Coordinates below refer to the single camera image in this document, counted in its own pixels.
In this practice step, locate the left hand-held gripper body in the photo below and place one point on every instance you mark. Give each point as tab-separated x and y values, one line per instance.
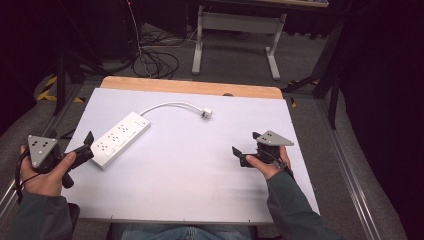
41	148

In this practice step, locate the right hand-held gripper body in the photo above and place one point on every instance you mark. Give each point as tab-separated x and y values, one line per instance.
270	151

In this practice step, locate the white power strip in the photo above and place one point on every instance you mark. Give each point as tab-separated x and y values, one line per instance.
120	138

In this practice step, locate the person's right hand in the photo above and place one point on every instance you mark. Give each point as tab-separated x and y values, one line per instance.
271	168

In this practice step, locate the person's left hand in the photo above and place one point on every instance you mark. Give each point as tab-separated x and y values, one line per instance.
45	183

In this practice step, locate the white table board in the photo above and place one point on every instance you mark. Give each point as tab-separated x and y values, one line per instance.
200	166

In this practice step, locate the white plug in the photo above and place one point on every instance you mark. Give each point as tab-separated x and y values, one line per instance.
206	113

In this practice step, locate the yellow black floor tape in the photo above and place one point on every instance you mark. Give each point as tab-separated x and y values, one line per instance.
50	90

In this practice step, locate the black metal stand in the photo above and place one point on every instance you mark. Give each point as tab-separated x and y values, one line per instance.
61	83

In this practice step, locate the wooden table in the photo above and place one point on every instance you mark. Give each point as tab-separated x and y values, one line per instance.
186	86

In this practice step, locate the black tripod stand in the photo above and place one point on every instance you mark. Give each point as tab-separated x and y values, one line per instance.
328	80

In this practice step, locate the wooden desk top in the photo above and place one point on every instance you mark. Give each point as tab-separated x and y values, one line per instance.
286	2

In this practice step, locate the aluminium floor rail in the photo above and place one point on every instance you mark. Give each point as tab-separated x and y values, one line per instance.
33	150
346	166

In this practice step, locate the grey metal desk frame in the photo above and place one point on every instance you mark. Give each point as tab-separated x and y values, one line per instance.
238	21

